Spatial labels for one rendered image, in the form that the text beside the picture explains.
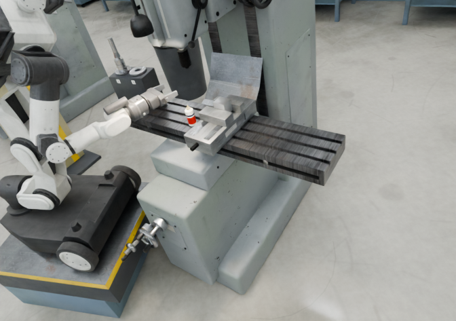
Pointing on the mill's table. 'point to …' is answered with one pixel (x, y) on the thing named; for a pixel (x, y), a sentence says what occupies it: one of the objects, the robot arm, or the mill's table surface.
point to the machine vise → (203, 128)
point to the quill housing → (175, 10)
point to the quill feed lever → (198, 1)
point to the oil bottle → (190, 116)
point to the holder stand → (134, 81)
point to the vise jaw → (216, 116)
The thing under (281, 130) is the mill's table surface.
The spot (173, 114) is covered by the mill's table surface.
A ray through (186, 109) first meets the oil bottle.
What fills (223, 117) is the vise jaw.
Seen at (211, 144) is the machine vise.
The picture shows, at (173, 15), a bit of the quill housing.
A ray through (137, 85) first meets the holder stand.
